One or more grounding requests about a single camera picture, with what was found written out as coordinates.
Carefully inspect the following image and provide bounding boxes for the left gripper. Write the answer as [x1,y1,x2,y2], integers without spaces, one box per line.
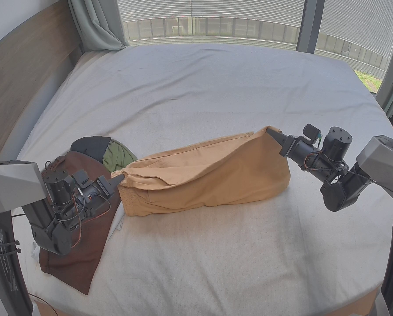
[80,175,115,208]

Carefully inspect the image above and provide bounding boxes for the grey-green curtain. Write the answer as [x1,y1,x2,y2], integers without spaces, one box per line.
[64,0,130,52]

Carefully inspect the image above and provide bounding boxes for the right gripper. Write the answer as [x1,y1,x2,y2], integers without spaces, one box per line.
[281,135,321,172]

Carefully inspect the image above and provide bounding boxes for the tan shorts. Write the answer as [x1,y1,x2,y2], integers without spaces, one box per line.
[117,126,291,217]

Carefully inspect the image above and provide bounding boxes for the white garment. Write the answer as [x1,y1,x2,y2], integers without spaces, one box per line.
[31,206,126,260]

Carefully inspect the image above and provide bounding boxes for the black cable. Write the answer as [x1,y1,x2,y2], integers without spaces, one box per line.
[28,294,57,310]

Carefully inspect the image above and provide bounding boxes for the brown shorts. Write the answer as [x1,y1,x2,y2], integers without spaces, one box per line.
[38,152,123,295]

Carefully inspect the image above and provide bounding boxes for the bed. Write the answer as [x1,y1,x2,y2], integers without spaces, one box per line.
[0,0,393,316]

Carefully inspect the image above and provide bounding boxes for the green garment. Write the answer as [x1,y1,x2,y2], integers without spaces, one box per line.
[102,139,138,173]

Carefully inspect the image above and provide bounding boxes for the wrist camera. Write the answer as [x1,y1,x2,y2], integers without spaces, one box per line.
[72,169,92,190]
[302,124,322,143]

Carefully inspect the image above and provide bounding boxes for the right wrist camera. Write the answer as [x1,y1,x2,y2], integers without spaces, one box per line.
[302,124,322,143]

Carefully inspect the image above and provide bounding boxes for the black garment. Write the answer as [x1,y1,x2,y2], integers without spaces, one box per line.
[70,136,112,163]

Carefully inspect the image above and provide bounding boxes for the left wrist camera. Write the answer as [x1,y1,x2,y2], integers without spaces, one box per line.
[72,169,92,190]

